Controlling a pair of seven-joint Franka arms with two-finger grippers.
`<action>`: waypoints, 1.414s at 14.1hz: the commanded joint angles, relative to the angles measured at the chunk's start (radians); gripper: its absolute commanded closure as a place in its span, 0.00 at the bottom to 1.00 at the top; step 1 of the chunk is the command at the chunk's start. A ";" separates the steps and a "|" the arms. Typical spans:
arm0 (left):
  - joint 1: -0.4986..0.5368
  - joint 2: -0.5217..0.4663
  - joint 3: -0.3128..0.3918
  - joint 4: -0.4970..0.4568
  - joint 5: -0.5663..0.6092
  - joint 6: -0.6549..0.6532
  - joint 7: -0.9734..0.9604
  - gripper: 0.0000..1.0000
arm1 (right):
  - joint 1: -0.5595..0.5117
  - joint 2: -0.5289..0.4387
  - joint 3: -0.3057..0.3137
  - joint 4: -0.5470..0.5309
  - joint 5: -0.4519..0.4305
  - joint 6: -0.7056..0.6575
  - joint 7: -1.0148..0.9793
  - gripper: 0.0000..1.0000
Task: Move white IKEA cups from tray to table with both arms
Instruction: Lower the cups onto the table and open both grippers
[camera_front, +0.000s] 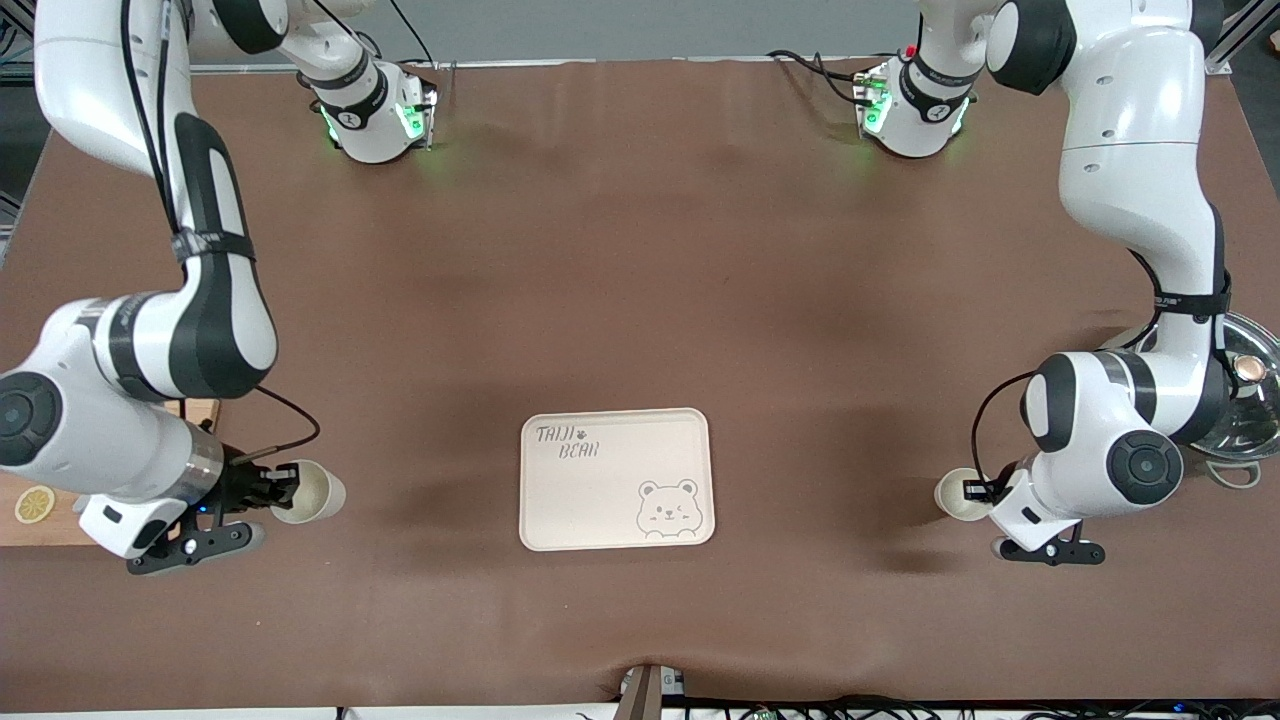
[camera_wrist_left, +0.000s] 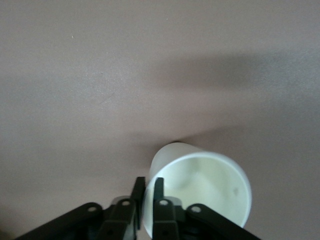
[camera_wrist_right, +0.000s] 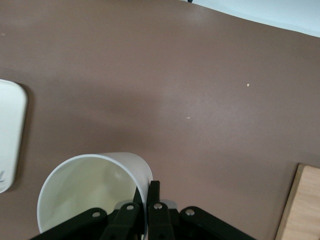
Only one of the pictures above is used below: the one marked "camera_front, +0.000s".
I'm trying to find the white paper cup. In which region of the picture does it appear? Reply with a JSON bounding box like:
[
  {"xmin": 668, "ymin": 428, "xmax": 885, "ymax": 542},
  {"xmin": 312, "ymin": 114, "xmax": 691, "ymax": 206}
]
[
  {"xmin": 269, "ymin": 459, "xmax": 348, "ymax": 526},
  {"xmin": 934, "ymin": 467, "xmax": 997, "ymax": 524}
]

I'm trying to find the wooden cutting board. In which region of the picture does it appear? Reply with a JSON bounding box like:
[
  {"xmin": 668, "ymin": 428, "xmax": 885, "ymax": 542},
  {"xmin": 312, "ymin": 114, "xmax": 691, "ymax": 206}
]
[{"xmin": 0, "ymin": 398, "xmax": 222, "ymax": 547}]

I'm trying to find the glass pot lid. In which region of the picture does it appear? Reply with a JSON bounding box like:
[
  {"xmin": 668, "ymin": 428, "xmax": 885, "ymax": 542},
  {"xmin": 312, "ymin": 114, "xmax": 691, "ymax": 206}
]
[{"xmin": 1130, "ymin": 311, "xmax": 1280, "ymax": 463}]

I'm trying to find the white bear print tray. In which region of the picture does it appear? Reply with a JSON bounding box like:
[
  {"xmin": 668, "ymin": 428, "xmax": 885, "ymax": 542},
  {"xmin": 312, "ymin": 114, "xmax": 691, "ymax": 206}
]
[{"xmin": 518, "ymin": 407, "xmax": 717, "ymax": 553}]

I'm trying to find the brown table mat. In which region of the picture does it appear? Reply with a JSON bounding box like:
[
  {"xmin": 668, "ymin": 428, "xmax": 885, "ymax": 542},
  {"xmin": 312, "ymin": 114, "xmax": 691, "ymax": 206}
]
[{"xmin": 0, "ymin": 56, "xmax": 1280, "ymax": 715}]

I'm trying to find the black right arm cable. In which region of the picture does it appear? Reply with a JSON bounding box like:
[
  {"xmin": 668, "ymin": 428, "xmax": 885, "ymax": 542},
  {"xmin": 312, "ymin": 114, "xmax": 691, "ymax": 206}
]
[{"xmin": 120, "ymin": 0, "xmax": 323, "ymax": 467}]

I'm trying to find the metal table edge bracket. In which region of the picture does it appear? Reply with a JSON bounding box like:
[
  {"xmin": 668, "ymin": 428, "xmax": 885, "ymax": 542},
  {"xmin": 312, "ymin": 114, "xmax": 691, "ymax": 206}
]
[{"xmin": 618, "ymin": 662, "xmax": 688, "ymax": 720}]

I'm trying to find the black base cable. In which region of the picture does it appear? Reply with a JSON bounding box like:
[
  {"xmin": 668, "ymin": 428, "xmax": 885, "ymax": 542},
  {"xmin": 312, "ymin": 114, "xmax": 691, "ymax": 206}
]
[
  {"xmin": 385, "ymin": 0, "xmax": 449, "ymax": 73},
  {"xmin": 767, "ymin": 48, "xmax": 873, "ymax": 107}
]

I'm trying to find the aluminium frame profile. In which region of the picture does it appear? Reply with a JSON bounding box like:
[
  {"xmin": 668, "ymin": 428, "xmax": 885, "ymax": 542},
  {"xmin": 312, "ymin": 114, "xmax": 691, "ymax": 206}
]
[{"xmin": 1205, "ymin": 0, "xmax": 1280, "ymax": 75}]

